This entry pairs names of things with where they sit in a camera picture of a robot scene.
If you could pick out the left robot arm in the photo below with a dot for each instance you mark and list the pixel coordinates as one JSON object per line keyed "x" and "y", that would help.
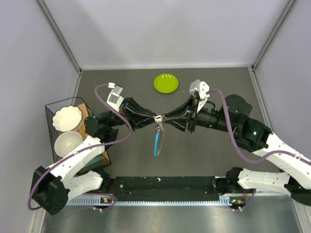
{"x": 54, "y": 186}

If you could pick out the plain white bowl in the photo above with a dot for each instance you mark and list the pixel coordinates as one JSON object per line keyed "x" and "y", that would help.
{"x": 67, "y": 142}

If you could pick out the white scalloped bowl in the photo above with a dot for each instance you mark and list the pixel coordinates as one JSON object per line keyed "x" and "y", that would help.
{"x": 69, "y": 118}

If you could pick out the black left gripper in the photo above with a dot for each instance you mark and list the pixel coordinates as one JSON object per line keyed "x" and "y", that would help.
{"x": 134, "y": 113}

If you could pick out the black wire shelf rack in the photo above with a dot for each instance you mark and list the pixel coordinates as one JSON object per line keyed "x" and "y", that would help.
{"x": 99, "y": 161}

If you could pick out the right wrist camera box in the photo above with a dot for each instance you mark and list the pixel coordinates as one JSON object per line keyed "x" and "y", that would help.
{"x": 200, "y": 89}

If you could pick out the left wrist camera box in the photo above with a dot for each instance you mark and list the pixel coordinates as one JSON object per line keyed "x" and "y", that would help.
{"x": 115, "y": 99}

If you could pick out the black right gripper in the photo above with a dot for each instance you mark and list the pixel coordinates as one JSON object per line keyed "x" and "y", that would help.
{"x": 186, "y": 110}

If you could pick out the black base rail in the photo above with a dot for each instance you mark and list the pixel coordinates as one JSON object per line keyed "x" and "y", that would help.
{"x": 202, "y": 188}

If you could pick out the metal key organizer blue handle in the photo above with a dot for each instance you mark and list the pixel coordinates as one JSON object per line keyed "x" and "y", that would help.
{"x": 160, "y": 129}

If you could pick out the lime green plate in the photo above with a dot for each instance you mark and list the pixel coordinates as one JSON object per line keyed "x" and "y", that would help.
{"x": 166, "y": 83}

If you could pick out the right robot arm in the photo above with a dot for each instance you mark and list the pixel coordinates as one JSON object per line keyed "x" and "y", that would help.
{"x": 254, "y": 142}

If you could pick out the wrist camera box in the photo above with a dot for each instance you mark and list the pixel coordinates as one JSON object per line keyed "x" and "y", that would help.
{"x": 200, "y": 89}
{"x": 115, "y": 99}

